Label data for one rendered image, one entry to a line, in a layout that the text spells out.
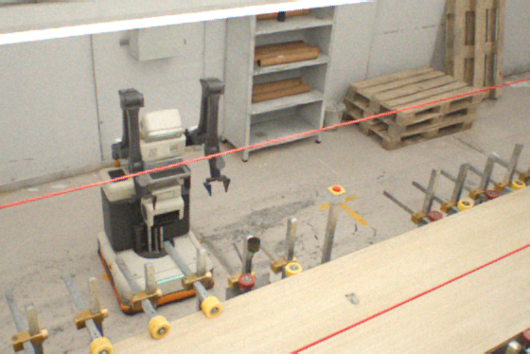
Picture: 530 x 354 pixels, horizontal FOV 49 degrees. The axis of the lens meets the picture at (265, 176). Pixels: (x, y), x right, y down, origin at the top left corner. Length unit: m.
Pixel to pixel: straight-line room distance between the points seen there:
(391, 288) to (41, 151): 3.27
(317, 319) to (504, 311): 0.90
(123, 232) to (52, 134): 1.52
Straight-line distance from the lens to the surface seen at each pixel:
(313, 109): 5.97
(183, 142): 3.38
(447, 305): 2.96
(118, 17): 1.63
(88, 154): 5.35
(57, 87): 5.01
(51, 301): 4.18
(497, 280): 3.21
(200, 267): 2.73
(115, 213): 3.82
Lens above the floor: 2.82
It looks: 32 degrees down
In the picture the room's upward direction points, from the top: 4 degrees clockwise
